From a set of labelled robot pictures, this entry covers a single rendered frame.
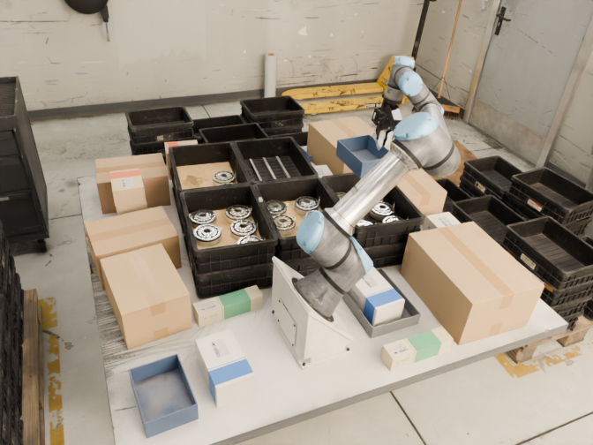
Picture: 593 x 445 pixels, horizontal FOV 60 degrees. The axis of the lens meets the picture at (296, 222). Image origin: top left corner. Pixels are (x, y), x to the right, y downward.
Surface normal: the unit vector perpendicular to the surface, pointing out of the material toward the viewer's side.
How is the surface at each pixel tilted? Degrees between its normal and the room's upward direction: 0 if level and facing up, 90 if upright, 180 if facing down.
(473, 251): 0
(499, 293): 0
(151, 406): 0
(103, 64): 90
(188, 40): 90
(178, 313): 90
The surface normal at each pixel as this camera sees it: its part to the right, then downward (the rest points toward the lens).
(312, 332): 0.43, 0.54
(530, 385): 0.06, -0.82
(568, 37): -0.92, 0.18
